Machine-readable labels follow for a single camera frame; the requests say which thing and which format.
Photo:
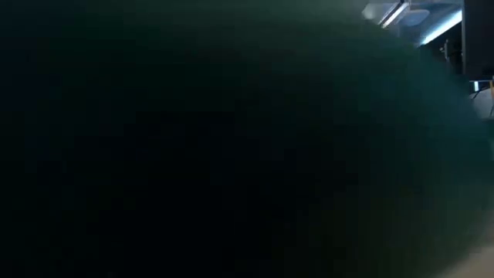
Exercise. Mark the green cup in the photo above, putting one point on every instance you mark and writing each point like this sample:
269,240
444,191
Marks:
231,116

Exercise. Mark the ceiling strip light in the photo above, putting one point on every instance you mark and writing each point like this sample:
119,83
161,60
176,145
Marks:
442,26

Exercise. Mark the black aluminium table frame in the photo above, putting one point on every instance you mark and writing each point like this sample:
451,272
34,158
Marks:
478,38

